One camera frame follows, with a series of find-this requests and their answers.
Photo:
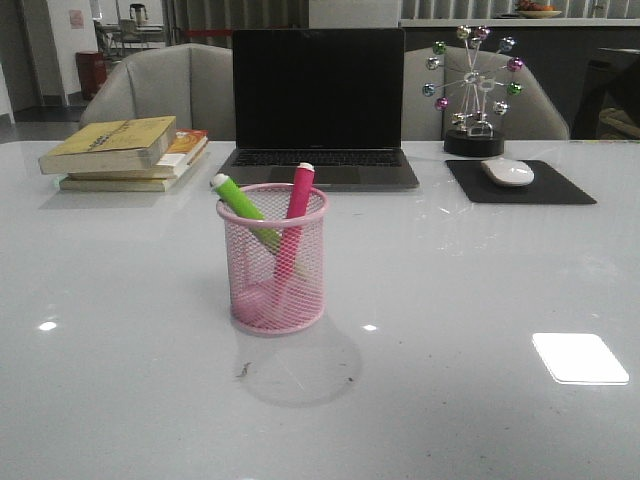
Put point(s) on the pink marker pen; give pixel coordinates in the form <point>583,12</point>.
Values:
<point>297,207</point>

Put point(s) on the green marker pen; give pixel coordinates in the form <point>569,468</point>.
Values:
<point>243,207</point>

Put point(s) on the pink mesh pen holder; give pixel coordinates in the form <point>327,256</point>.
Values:
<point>251,266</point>

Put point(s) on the grey open laptop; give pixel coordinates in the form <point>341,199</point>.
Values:
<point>328,97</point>

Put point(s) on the black mouse pad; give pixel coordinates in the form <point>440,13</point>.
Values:
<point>549,187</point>

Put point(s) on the orange middle book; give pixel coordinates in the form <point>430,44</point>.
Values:
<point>186,148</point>

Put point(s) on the ferris wheel desk ornament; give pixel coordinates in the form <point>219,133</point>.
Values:
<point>472,134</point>

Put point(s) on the white computer mouse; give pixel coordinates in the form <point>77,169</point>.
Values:
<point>508,172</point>

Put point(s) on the grey left armchair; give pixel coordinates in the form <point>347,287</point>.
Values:
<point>192,82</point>

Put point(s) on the grey armchair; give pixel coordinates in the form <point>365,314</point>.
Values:
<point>192,82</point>
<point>518,106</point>

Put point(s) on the yellow top book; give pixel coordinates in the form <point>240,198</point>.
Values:
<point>122,145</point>

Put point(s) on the grey right armchair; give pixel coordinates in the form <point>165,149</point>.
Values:
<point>518,106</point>

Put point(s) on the cream bottom book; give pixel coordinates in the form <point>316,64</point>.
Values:
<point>130,181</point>

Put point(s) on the red bin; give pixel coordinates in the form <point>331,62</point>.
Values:
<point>91,71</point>

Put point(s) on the fruit bowl on counter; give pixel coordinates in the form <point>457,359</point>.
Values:
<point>535,10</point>

